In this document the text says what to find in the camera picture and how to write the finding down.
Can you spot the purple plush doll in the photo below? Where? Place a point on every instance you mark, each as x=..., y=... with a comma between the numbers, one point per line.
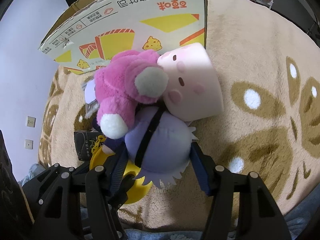
x=158, y=143

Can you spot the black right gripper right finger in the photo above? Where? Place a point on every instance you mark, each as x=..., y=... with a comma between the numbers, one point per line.
x=259, y=216

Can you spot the pink cube pig plush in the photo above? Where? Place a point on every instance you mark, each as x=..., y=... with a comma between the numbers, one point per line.
x=193, y=90

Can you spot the wall outlet upper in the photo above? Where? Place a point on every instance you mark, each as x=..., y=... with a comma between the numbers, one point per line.
x=31, y=121

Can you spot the yellow round plush toy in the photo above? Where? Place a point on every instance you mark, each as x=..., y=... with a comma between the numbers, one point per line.
x=134, y=188

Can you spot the wall outlet lower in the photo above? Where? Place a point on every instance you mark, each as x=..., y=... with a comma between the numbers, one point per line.
x=28, y=144

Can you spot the clear plastic bag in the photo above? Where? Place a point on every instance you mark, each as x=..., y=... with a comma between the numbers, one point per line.
x=91, y=104

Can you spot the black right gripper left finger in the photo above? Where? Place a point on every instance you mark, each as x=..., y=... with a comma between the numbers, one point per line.
x=69, y=203

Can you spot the pink plush bear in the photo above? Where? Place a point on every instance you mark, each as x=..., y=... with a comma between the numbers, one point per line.
x=131, y=78

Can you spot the black small pouch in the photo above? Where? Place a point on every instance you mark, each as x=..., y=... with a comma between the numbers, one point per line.
x=84, y=142

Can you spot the printed cardboard box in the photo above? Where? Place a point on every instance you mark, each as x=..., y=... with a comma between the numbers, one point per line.
x=90, y=32

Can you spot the wall outlet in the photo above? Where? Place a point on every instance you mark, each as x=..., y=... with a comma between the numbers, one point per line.
x=28, y=144
x=31, y=121

